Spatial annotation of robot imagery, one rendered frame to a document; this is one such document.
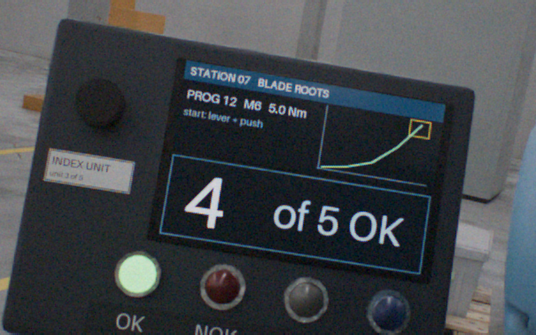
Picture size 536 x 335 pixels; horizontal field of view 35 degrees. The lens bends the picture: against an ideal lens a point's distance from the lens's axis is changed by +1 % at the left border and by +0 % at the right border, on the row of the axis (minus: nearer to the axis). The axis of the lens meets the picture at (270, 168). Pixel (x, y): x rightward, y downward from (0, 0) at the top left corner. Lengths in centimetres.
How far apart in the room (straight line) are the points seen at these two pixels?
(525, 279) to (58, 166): 30
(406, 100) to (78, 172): 20
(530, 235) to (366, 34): 822
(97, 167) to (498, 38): 778
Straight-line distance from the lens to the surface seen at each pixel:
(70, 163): 51
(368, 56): 848
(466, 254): 387
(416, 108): 52
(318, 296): 50
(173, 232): 50
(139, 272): 49
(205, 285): 50
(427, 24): 835
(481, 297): 440
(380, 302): 51
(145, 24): 896
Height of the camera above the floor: 127
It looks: 9 degrees down
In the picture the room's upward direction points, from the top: 10 degrees clockwise
